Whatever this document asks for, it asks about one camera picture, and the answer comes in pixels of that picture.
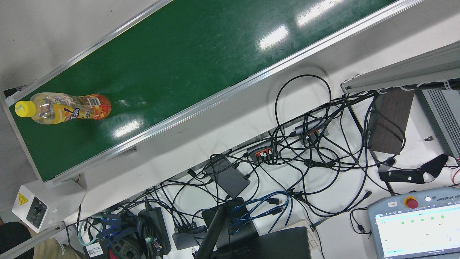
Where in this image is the black power adapter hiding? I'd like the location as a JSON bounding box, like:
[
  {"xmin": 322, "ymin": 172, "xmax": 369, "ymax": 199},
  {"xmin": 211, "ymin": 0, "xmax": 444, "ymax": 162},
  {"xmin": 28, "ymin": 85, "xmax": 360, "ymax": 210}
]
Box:
[{"xmin": 138, "ymin": 207, "xmax": 172, "ymax": 256}]

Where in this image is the aluminium rail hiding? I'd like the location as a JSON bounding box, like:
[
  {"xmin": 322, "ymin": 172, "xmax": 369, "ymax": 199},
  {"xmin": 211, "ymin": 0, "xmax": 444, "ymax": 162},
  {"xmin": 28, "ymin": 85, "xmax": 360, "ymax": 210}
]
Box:
[{"xmin": 0, "ymin": 221, "xmax": 67, "ymax": 259}]

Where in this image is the dark brown block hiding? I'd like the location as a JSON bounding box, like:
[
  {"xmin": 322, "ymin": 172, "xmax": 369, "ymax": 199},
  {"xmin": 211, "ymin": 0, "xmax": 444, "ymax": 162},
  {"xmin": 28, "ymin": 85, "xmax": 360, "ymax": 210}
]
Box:
[{"xmin": 368, "ymin": 89, "xmax": 415, "ymax": 155}]

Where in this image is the short black cable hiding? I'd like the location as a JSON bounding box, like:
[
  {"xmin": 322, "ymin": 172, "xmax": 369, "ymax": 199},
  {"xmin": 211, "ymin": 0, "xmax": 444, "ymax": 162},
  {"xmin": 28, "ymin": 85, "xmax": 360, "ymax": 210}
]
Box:
[{"xmin": 350, "ymin": 208, "xmax": 372, "ymax": 234}]

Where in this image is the grey robot teach pendant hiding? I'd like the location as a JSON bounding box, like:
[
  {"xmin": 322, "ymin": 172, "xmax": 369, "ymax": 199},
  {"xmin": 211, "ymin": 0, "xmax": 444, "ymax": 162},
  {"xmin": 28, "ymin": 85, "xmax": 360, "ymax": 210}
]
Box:
[{"xmin": 367, "ymin": 187, "xmax": 460, "ymax": 259}]

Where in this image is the small black hub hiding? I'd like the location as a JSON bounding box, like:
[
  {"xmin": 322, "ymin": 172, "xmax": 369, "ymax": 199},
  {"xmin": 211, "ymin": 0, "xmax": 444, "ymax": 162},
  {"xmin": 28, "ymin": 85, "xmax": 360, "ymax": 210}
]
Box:
[{"xmin": 172, "ymin": 223, "xmax": 207, "ymax": 250}]

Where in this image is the dark grey flat box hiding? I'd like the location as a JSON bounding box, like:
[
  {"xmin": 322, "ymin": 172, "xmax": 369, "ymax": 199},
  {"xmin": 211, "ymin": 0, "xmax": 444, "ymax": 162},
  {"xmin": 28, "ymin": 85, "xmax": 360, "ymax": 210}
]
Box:
[{"xmin": 205, "ymin": 157, "xmax": 251, "ymax": 199}]

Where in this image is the grey usb hub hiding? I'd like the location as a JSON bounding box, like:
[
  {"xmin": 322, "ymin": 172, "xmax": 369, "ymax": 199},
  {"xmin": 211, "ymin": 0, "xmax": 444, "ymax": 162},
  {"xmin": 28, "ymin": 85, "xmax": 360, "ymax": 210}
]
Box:
[{"xmin": 295, "ymin": 121, "xmax": 329, "ymax": 141}]

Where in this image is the orange drink bottle yellow cap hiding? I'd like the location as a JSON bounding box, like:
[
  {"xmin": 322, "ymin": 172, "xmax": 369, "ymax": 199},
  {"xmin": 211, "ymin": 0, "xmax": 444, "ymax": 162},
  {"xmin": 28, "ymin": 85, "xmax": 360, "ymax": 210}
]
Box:
[{"xmin": 14, "ymin": 92, "xmax": 111, "ymax": 125}]

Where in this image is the green conveyor belt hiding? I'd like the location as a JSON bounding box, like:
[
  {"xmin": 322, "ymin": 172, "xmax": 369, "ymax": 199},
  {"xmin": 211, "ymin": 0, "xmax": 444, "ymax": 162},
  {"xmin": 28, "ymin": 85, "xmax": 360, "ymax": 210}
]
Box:
[{"xmin": 3, "ymin": 0, "xmax": 424, "ymax": 189}]

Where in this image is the grey finned metal box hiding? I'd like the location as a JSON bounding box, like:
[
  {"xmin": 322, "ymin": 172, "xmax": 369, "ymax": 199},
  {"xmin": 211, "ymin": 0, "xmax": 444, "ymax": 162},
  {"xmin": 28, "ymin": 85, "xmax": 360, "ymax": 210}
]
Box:
[{"xmin": 415, "ymin": 88, "xmax": 460, "ymax": 159}]

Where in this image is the black Huawei monitor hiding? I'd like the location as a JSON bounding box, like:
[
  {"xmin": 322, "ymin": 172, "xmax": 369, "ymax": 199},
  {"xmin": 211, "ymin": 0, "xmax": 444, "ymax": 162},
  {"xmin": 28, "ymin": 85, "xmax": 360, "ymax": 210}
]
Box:
[{"xmin": 196, "ymin": 197, "xmax": 313, "ymax": 259}]

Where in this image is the white conveyor control box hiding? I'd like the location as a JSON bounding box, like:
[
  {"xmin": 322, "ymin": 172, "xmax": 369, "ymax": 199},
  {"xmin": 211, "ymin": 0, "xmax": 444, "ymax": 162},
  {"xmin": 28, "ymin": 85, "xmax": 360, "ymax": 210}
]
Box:
[{"xmin": 12, "ymin": 179, "xmax": 87, "ymax": 233}]

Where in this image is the black looped cable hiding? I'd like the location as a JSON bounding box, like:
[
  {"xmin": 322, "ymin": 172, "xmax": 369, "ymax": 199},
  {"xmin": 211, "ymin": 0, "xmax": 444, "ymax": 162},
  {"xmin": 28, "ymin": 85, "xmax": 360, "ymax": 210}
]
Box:
[{"xmin": 275, "ymin": 74, "xmax": 332, "ymax": 144}]

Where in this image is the black cable bundle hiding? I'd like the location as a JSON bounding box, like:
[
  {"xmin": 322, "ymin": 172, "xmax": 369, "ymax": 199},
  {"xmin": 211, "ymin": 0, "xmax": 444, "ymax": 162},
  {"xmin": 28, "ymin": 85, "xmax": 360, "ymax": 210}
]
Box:
[{"xmin": 146, "ymin": 90, "xmax": 406, "ymax": 231}]

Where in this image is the dark blue cable bundle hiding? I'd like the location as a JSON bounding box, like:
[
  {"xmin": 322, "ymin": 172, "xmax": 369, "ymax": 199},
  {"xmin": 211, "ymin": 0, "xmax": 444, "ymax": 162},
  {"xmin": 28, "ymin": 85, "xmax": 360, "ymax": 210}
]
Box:
[{"xmin": 95, "ymin": 212, "xmax": 144, "ymax": 240}]

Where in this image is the teal cable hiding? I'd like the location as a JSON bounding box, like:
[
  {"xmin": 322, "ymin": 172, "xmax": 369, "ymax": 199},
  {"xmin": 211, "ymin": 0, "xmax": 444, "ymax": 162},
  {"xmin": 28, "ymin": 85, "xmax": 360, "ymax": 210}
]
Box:
[{"xmin": 78, "ymin": 220, "xmax": 98, "ymax": 246}]

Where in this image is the black hub with orange ports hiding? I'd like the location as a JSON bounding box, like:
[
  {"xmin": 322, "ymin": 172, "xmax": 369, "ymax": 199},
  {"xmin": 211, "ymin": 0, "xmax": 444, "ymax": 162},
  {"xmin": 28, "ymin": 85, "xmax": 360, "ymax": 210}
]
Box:
[{"xmin": 247, "ymin": 140, "xmax": 279, "ymax": 163}]

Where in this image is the black strap bracket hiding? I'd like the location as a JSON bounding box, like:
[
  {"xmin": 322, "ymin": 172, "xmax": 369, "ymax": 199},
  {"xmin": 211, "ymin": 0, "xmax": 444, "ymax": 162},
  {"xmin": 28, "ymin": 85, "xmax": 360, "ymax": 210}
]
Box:
[{"xmin": 378, "ymin": 154, "xmax": 449, "ymax": 185}]

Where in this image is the black round reel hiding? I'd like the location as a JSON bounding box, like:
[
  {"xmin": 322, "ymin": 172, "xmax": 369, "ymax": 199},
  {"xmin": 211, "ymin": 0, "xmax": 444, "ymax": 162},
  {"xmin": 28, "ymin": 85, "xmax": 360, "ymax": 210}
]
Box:
[{"xmin": 108, "ymin": 237, "xmax": 144, "ymax": 259}]

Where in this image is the red wire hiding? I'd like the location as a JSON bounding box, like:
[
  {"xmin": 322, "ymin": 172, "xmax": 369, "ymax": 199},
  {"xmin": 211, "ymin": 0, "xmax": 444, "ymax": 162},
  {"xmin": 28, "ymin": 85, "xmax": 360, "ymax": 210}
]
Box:
[{"xmin": 446, "ymin": 164, "xmax": 460, "ymax": 187}]

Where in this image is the black cable with usb plug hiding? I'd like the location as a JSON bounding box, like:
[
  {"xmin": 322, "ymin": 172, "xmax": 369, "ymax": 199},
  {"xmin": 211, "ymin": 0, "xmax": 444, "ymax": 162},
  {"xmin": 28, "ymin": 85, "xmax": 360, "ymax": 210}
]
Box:
[{"xmin": 311, "ymin": 190, "xmax": 372, "ymax": 231}]

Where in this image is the white label tag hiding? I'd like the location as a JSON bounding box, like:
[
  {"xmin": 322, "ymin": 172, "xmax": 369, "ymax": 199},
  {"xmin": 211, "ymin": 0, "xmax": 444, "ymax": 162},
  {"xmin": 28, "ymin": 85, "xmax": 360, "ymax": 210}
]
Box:
[{"xmin": 84, "ymin": 243, "xmax": 105, "ymax": 258}]

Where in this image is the aluminium profile beam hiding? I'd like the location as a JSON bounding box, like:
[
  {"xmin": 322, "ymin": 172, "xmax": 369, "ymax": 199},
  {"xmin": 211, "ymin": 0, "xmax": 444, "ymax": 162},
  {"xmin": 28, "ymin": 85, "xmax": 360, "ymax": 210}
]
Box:
[{"xmin": 340, "ymin": 40, "xmax": 460, "ymax": 95}]

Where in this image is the dark-haired person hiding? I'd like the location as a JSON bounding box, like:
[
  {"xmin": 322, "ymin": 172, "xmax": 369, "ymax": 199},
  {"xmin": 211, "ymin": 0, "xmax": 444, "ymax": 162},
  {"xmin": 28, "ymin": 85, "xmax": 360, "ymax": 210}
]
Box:
[{"xmin": 0, "ymin": 221, "xmax": 83, "ymax": 259}]

